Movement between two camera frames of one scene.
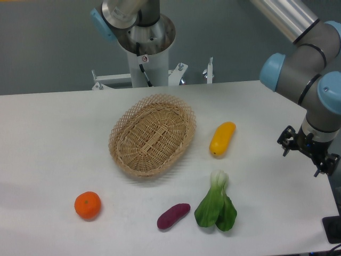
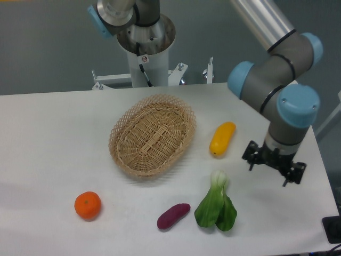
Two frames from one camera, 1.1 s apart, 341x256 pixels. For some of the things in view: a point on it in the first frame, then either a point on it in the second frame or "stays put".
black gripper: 316,151 -> 254,154
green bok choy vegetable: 217,208 stays put
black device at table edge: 332,225 stays put
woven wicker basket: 150,134 stays put
